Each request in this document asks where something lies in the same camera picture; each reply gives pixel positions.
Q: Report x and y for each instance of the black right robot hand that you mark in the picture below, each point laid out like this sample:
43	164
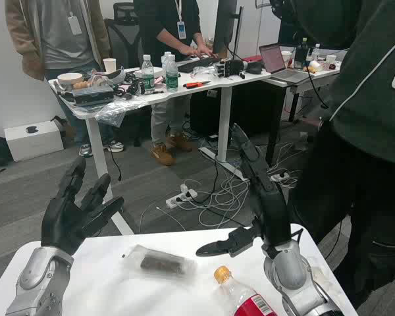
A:
273	210

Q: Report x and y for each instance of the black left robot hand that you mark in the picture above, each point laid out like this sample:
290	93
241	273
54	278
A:
61	220

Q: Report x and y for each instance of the white paper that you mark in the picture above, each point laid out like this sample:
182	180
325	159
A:
319	274

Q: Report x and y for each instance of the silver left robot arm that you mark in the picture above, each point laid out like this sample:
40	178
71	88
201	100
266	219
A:
39	279

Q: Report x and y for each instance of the white power strip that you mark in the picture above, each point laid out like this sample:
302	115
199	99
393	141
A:
176	201
278	177

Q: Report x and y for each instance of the white cardboard box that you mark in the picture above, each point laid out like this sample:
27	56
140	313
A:
33	141

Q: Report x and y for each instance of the white power adapter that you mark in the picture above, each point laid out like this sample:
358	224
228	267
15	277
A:
184	188

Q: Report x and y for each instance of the clear bottle with red label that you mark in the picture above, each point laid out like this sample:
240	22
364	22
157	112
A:
247	301

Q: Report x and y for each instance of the clear bag with dark item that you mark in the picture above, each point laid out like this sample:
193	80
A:
159	263

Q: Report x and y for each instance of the clear plastic sheet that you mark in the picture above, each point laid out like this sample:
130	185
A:
118	110

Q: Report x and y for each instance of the grey electronic box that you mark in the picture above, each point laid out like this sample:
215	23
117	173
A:
93	97

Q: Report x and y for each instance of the white standing desk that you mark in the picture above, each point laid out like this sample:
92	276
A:
200	89

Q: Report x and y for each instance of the white round bowl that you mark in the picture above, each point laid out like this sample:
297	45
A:
69	79

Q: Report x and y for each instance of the person in dark green hoodie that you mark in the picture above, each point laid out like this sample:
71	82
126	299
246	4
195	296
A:
365	98

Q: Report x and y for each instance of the black robotic hand model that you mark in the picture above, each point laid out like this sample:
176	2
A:
228	67

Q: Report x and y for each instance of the grey open laptop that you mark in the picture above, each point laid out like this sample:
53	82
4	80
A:
273	59

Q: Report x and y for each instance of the white printed cup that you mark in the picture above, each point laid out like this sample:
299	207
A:
287	59

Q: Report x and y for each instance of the white headset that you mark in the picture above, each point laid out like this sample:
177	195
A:
118	75

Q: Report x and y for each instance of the dark bottle with green cap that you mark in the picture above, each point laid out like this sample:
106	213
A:
302	54

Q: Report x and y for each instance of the small white cup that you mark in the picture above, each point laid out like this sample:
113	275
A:
330	59

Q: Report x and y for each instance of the white paper cup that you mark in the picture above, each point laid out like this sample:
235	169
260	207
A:
109	66

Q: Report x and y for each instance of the black keyboard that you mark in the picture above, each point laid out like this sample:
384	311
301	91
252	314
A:
197	64

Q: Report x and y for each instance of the green label water bottle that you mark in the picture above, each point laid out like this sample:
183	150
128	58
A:
172	75
148	77

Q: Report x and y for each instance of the clear water bottle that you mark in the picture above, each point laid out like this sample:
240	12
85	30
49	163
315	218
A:
164	62

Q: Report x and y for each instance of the person in tan jacket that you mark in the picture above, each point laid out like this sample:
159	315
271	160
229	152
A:
62	36

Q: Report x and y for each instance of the black office chair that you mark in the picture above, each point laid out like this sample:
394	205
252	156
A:
123	42

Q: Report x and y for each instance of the black computer monitor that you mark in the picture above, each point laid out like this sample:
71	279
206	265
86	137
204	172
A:
224	26

